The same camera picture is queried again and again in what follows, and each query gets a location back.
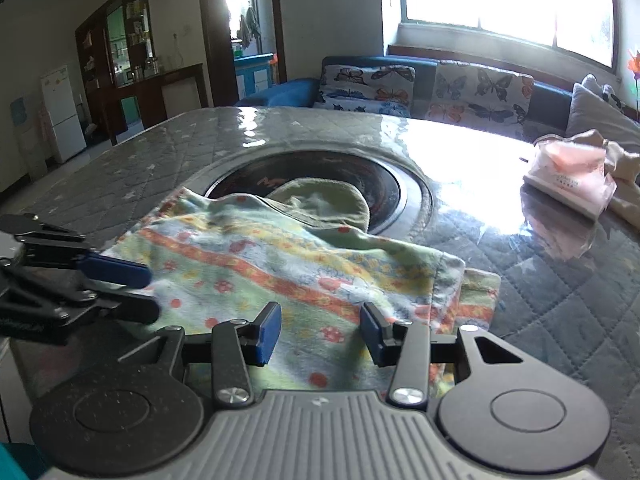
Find person's teal clothing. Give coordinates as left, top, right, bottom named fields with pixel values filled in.
left=0, top=442, right=48, bottom=480

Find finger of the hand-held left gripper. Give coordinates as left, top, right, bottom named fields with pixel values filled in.
left=0, top=260, right=162, bottom=347
left=0, top=213, right=153, bottom=289

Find folded pink cloth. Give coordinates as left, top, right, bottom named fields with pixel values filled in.
left=522, top=139, right=618, bottom=221

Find dark wooden cabinet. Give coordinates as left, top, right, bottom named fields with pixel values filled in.
left=75, top=0, right=206, bottom=146

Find grey pillow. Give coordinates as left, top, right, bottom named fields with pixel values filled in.
left=565, top=82, right=640, bottom=141

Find round black induction cooker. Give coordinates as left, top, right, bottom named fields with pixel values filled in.
left=205, top=152, right=403, bottom=241

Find large butterfly print cushion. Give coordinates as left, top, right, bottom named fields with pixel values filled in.
left=425, top=60, right=536, bottom=138

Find blue sofa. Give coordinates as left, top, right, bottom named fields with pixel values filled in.
left=235, top=55, right=640, bottom=143

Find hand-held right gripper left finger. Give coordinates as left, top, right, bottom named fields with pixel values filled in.
left=117, top=301, right=283, bottom=408

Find blue low cabinet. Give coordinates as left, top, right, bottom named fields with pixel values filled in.
left=232, top=52, right=278, bottom=101

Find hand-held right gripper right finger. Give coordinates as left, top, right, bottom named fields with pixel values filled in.
left=359, top=301, right=526, bottom=407

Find small butterfly print cushion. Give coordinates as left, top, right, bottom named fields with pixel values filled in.
left=315, top=64, right=417, bottom=118

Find white plush toy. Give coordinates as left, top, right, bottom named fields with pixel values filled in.
left=580, top=74, right=626, bottom=111

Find white refrigerator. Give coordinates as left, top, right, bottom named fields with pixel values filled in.
left=40, top=64, right=87, bottom=163

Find green printed garment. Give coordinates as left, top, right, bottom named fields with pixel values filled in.
left=100, top=177, right=502, bottom=401

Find pile of beige clothes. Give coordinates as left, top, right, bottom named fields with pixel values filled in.
left=565, top=130, right=640, bottom=231

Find dark wooden door frame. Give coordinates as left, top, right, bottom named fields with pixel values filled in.
left=196, top=0, right=288, bottom=108

